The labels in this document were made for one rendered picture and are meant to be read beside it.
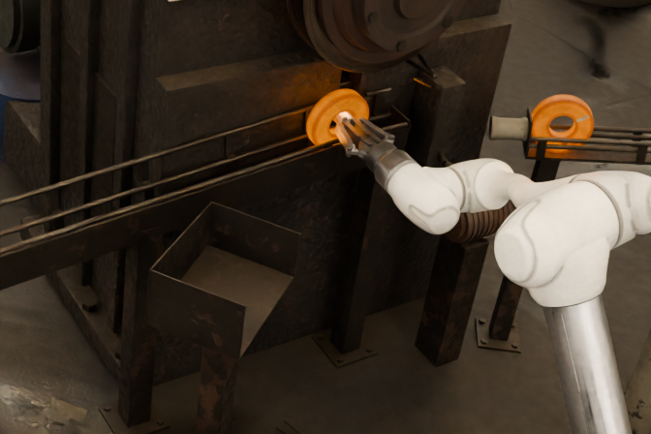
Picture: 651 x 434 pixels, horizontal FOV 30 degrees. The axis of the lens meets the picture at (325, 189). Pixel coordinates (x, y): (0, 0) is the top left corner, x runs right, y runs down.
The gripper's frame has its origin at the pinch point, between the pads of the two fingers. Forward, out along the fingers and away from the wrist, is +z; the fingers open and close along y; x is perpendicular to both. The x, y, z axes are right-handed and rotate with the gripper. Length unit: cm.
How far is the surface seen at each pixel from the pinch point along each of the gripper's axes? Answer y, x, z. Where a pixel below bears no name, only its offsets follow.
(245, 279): -38.1, -14.5, -27.3
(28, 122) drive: -37, -56, 94
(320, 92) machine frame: -1.3, 2.0, 6.9
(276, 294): -35, -14, -34
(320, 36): -10.7, 23.8, -1.8
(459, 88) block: 31.8, 2.6, -3.6
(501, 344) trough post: 54, -75, -22
